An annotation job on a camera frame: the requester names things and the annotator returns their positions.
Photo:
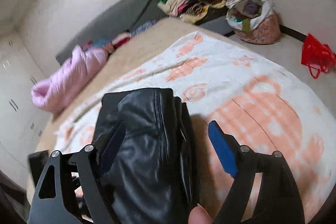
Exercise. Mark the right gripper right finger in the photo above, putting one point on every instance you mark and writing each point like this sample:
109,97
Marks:
278,200

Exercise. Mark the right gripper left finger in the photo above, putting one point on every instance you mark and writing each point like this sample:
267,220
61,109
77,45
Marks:
54,200

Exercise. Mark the black leather jacket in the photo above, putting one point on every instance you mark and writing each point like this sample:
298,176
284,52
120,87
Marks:
153,178

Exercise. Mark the small clothes by headboard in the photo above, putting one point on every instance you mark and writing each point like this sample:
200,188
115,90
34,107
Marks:
109,46

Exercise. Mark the floral laundry basket with clothes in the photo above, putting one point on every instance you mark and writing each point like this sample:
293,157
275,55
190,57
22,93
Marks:
254,22

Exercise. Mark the left hand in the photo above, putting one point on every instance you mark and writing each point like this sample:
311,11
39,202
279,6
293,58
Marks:
81,201

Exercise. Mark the right hand thumb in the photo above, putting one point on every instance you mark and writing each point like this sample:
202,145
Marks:
199,215

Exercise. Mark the white wardrobe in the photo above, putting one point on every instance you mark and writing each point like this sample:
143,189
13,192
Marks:
22,123

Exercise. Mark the pink rolled quilt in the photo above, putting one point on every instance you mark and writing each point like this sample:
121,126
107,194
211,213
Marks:
55,93

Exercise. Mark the white orange patterned blanket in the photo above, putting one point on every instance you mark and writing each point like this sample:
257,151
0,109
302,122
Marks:
251,98

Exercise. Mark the red plastic bag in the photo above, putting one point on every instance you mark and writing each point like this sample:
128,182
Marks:
317,57

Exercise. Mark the beige bed sheet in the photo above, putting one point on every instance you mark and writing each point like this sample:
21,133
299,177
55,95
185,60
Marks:
136,56

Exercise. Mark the grey headboard cushion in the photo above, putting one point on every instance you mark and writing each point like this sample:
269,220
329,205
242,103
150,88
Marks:
122,16

